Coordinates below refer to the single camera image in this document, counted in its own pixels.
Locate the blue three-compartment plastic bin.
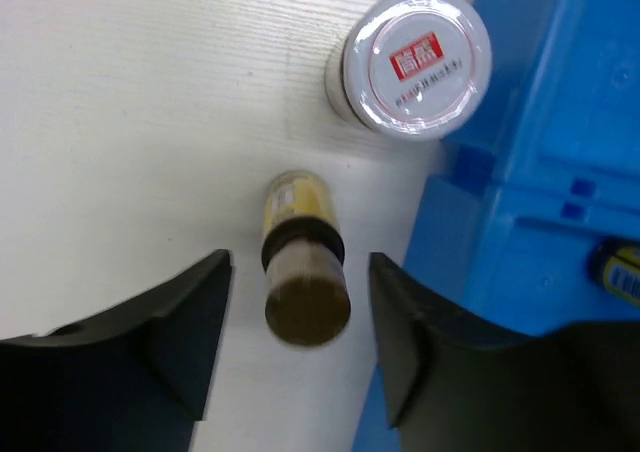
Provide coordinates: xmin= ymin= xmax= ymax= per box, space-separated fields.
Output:
xmin=353 ymin=0 xmax=639 ymax=451

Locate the white-lid spice jar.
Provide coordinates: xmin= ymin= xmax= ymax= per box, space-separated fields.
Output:
xmin=325 ymin=0 xmax=492 ymax=141

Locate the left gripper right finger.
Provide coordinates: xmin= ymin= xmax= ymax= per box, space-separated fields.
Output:
xmin=368 ymin=253 xmax=639 ymax=451

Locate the gold-cap yellow bottle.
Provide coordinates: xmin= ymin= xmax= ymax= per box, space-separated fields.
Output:
xmin=588 ymin=238 xmax=639 ymax=306
xmin=261 ymin=170 xmax=351 ymax=348

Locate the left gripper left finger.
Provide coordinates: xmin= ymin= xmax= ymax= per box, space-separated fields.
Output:
xmin=1 ymin=249 xmax=233 ymax=451

